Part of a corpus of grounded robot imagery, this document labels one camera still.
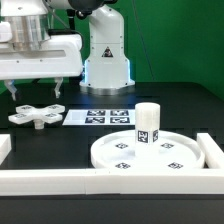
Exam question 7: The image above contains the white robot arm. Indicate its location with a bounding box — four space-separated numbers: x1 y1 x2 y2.
0 0 134 95

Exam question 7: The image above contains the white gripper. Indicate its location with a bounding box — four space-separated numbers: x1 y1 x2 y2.
0 34 83 100

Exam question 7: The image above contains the white round table top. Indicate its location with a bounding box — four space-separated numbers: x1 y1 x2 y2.
91 130 205 171

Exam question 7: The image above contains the white cross-shaped table base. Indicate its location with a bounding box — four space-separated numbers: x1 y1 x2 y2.
8 104 65 130

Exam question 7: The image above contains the black cable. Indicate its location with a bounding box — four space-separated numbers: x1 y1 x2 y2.
31 78 56 84

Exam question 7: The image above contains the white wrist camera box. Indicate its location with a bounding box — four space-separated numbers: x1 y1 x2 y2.
0 22 12 43

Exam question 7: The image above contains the white U-shaped fence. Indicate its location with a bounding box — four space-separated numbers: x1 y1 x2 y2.
0 133 224 196

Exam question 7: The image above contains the white marker sheet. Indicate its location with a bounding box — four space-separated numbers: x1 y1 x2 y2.
63 109 135 126

